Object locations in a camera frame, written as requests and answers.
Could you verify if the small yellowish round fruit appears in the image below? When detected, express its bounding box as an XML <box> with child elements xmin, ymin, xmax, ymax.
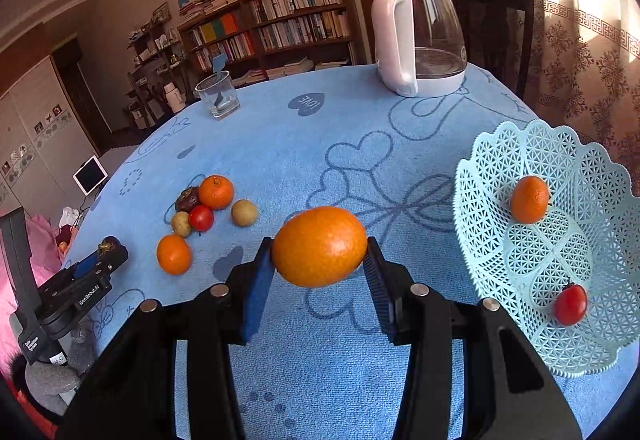
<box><xmin>171</xmin><ymin>211</ymin><xmax>192</xmax><ymax>239</ymax></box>
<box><xmin>231</xmin><ymin>199</ymin><xmax>259</xmax><ymax>227</ymax></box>

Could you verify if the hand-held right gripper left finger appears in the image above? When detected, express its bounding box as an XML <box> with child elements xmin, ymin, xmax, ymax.
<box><xmin>52</xmin><ymin>236</ymin><xmax>276</xmax><ymax>440</ymax></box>

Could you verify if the wooden bookshelf with books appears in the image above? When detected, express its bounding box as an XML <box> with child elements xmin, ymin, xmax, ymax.
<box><xmin>177</xmin><ymin>0</ymin><xmax>361</xmax><ymax>88</ymax></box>

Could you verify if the blue printed tablecloth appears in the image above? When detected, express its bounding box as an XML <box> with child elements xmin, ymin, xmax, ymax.
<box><xmin>60</xmin><ymin>60</ymin><xmax>640</xmax><ymax>440</ymax></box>

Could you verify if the white tablet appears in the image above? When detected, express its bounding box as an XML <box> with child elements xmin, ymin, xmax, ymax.
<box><xmin>73</xmin><ymin>156</ymin><xmax>108</xmax><ymax>195</ymax></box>

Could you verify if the clear drinking glass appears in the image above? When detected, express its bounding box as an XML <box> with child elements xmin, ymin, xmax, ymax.
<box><xmin>194</xmin><ymin>70</ymin><xmax>242</xmax><ymax>121</ymax></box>

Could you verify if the red tomato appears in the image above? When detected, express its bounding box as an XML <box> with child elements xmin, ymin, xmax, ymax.
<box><xmin>553</xmin><ymin>284</ymin><xmax>588</xmax><ymax>327</ymax></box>
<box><xmin>188</xmin><ymin>205</ymin><xmax>215</xmax><ymax>232</ymax></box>

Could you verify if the cream patterned curtain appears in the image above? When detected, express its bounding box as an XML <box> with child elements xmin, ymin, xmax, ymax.
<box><xmin>502</xmin><ymin>0</ymin><xmax>640</xmax><ymax>196</ymax></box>

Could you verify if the small tangerine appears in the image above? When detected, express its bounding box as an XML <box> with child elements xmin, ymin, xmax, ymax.
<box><xmin>198</xmin><ymin>174</ymin><xmax>235</xmax><ymax>211</ymax></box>
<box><xmin>156</xmin><ymin>234</ymin><xmax>193</xmax><ymax>276</ymax></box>
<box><xmin>509</xmin><ymin>175</ymin><xmax>551</xmax><ymax>225</ymax></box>

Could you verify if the glass kettle with white handle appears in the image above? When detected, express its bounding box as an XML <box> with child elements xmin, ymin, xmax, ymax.
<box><xmin>370</xmin><ymin>0</ymin><xmax>469</xmax><ymax>98</ymax></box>

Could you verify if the large orange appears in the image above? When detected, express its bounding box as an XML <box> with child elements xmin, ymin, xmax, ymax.
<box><xmin>271</xmin><ymin>206</ymin><xmax>369</xmax><ymax>290</ymax></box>

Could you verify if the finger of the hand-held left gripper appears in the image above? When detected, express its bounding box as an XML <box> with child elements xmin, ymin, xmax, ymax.
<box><xmin>73</xmin><ymin>251</ymin><xmax>103</xmax><ymax>279</ymax></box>
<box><xmin>95</xmin><ymin>247</ymin><xmax>129</xmax><ymax>280</ymax></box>

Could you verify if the white wardrobe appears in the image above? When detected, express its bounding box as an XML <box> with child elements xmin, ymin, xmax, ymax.
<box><xmin>0</xmin><ymin>55</ymin><xmax>101</xmax><ymax>211</ymax></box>

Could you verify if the dark open shelving rack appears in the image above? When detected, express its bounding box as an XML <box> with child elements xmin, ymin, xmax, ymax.
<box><xmin>125</xmin><ymin>15</ymin><xmax>196</xmax><ymax>131</ymax></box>

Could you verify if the dark wooden chair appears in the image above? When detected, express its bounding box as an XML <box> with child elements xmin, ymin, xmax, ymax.
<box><xmin>452</xmin><ymin>0</ymin><xmax>536</xmax><ymax>101</ymax></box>

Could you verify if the light blue plastic basket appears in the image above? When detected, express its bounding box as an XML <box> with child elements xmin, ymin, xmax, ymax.
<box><xmin>452</xmin><ymin>119</ymin><xmax>640</xmax><ymax>378</ymax></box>

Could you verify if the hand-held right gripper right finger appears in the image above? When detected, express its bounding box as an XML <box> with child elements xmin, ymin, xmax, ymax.
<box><xmin>362</xmin><ymin>236</ymin><xmax>583</xmax><ymax>440</ymax></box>

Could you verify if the pink cloth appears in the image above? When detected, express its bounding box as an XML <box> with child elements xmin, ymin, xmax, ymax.
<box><xmin>0</xmin><ymin>214</ymin><xmax>76</xmax><ymax>371</ymax></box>

